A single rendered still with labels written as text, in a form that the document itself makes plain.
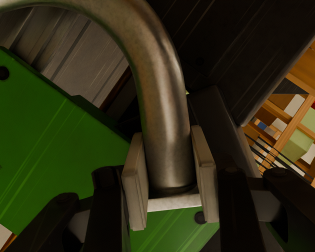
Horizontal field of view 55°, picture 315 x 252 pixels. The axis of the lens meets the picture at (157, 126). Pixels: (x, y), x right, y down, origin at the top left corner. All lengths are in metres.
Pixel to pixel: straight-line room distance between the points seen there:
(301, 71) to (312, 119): 2.79
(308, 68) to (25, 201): 0.87
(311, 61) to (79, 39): 0.67
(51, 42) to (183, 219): 0.17
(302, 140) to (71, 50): 3.10
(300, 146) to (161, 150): 3.29
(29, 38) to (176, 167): 0.15
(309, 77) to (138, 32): 0.85
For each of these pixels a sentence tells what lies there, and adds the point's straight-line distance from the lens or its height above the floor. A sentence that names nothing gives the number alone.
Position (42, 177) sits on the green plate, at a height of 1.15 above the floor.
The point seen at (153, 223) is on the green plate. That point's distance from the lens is 0.24.
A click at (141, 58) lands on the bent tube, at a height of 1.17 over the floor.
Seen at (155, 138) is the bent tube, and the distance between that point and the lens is 0.18.
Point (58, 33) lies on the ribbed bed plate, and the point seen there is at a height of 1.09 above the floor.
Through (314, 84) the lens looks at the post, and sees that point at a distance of 0.99.
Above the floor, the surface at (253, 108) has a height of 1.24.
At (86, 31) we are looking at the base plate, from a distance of 0.62.
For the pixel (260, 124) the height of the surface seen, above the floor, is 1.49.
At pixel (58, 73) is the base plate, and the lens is 0.63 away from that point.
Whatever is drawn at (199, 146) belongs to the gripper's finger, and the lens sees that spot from 0.16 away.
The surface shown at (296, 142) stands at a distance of 3.45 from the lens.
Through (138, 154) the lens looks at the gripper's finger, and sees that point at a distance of 0.16.
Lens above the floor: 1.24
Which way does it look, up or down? 13 degrees down
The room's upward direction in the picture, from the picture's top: 129 degrees clockwise
